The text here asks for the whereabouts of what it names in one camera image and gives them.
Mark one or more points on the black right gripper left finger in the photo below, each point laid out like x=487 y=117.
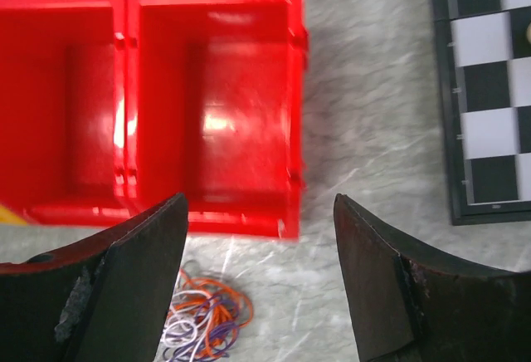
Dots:
x=103 y=298

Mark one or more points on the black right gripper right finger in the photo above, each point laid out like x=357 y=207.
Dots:
x=409 y=301

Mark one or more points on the yellow plastic bin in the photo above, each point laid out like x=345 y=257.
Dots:
x=9 y=217

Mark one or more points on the red plastic bin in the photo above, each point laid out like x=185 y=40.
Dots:
x=213 y=111
x=62 y=111

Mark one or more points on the black white chessboard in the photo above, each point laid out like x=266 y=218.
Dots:
x=483 y=67

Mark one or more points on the cream chess piece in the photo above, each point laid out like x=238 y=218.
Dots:
x=528 y=33

